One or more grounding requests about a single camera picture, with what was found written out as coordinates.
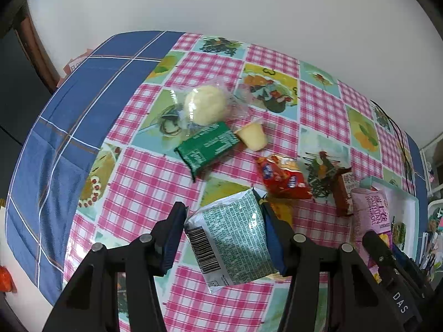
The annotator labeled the green white snack bag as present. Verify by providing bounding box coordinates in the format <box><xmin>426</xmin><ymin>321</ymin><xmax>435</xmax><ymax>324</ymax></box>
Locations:
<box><xmin>184</xmin><ymin>188</ymin><xmax>276</xmax><ymax>293</ymax></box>

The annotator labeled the green cow cookie packet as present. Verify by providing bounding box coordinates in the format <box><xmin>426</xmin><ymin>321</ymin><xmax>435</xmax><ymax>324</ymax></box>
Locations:
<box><xmin>392</xmin><ymin>222</ymin><xmax>406</xmax><ymax>250</ymax></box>

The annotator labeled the white teal-rimmed box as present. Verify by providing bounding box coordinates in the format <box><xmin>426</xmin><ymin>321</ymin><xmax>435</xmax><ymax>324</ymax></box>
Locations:
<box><xmin>360</xmin><ymin>176</ymin><xmax>419</xmax><ymax>261</ymax></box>

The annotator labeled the purple snack bag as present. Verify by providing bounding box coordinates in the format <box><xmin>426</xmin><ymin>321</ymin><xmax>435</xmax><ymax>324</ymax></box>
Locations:
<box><xmin>351</xmin><ymin>187</ymin><xmax>393</xmax><ymax>282</ymax></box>

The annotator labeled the orange yellow snack bag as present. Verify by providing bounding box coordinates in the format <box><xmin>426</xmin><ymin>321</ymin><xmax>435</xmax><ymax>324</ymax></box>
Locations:
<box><xmin>268</xmin><ymin>198</ymin><xmax>294</xmax><ymax>227</ymax></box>

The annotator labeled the dark red white-label packet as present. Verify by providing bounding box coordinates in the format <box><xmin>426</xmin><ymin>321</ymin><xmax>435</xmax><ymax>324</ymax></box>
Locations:
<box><xmin>330</xmin><ymin>167</ymin><xmax>360</xmax><ymax>217</ymax></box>

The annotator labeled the red crinkled snack packet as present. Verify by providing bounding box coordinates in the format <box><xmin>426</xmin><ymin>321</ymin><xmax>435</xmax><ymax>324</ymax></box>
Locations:
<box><xmin>255</xmin><ymin>154</ymin><xmax>312</xmax><ymax>199</ymax></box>

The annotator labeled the blue bed sheet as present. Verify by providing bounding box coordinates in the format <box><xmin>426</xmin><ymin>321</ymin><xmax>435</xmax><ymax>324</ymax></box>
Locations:
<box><xmin>6</xmin><ymin>31</ymin><xmax>427</xmax><ymax>304</ymax></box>

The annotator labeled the green snack bar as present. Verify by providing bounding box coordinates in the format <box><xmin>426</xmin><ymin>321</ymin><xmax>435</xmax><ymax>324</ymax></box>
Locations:
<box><xmin>174</xmin><ymin>121</ymin><xmax>240</xmax><ymax>182</ymax></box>

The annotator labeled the yellow pudding cup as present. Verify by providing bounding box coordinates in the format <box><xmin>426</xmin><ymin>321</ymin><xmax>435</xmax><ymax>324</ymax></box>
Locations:
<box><xmin>234</xmin><ymin>119</ymin><xmax>268</xmax><ymax>151</ymax></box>

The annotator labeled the pink checkered tablecloth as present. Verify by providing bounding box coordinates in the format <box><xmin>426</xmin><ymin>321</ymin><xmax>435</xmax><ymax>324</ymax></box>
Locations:
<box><xmin>64</xmin><ymin>33</ymin><xmax>414</xmax><ymax>331</ymax></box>

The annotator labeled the white round bun packet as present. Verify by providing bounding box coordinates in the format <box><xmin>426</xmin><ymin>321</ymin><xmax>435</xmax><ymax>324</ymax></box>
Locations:
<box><xmin>171</xmin><ymin>77</ymin><xmax>249</xmax><ymax>137</ymax></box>

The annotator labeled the black cable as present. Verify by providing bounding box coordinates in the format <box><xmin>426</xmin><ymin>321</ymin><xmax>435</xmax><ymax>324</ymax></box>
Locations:
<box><xmin>369</xmin><ymin>99</ymin><xmax>416</xmax><ymax>194</ymax></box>

